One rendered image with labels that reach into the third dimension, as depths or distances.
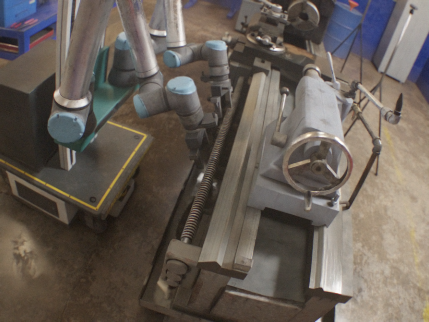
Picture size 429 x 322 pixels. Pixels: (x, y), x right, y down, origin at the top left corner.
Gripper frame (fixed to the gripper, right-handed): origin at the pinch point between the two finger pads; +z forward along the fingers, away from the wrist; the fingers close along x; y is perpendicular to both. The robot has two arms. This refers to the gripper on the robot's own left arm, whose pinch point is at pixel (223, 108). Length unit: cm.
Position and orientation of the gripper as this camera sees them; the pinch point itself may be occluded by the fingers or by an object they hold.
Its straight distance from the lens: 169.4
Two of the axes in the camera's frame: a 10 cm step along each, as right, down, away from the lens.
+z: 1.2, 8.8, 4.5
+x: 4.0, -4.6, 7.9
